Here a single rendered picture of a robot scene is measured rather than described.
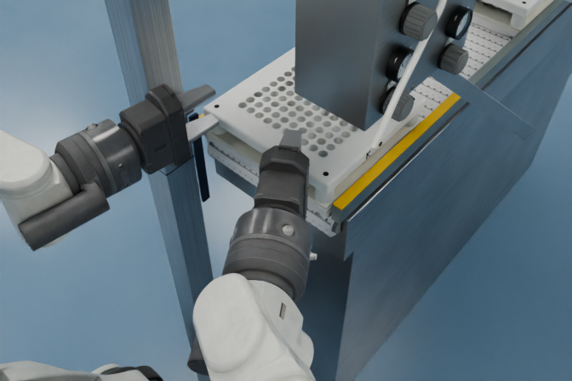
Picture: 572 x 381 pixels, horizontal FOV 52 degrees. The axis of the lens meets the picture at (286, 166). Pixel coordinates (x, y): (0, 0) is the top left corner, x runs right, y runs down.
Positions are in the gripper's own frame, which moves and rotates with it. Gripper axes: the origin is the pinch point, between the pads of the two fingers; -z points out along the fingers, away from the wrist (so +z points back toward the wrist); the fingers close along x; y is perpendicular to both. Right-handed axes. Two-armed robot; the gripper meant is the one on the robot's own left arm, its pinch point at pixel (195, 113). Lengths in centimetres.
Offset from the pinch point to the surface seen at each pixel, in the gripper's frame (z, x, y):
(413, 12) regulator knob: -12.4, -21.6, 23.4
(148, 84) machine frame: 2.5, -1.7, -7.5
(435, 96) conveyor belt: -41.8, 12.6, 10.0
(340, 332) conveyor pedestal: -21, 66, 13
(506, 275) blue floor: -91, 105, 20
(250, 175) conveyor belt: -6.6, 14.5, 2.8
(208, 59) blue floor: -86, 105, -136
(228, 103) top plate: -8.5, 5.7, -4.6
